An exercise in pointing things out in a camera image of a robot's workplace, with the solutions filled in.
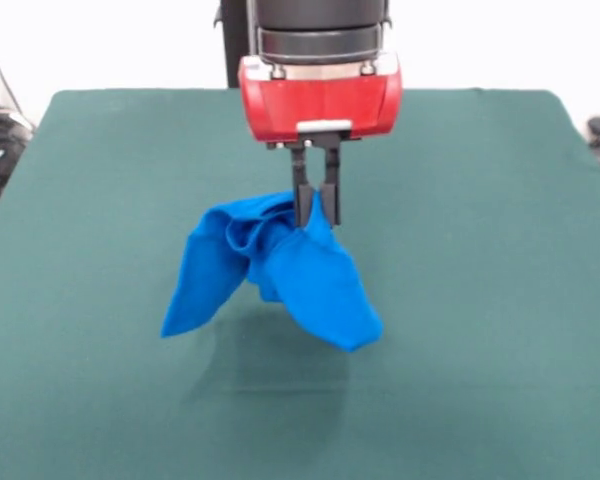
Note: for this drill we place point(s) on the blue laundry item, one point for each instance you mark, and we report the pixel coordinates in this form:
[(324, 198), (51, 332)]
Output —
[(320, 290)]

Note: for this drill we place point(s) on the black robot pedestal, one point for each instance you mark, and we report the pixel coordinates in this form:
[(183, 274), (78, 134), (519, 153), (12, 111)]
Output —
[(235, 45)]

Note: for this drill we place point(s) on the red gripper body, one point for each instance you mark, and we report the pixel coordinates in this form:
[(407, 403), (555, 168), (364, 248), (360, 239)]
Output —
[(320, 102)]

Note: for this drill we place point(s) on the dark green table cloth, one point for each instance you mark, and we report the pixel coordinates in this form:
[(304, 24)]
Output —
[(130, 400)]

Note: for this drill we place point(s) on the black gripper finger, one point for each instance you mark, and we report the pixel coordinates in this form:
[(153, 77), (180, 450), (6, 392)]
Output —
[(331, 200), (303, 200)]

